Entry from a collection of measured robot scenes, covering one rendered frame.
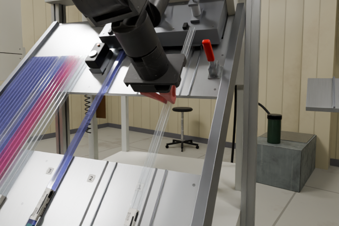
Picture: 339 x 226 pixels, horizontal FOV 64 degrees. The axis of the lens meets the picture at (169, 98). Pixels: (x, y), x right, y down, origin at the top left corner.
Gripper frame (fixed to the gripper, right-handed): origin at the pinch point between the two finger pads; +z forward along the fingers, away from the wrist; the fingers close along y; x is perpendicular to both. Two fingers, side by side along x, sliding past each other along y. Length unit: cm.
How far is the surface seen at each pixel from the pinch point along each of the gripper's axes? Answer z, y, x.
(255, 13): 10.8, -12.8, -38.2
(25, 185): 4.7, 29.2, 20.5
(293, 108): 262, -33, -174
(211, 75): 6.3, -5.4, -11.4
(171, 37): 2.9, 6.2, -21.2
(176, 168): 70, 22, -11
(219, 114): 4.8, -9.2, -0.1
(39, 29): 154, 333, -231
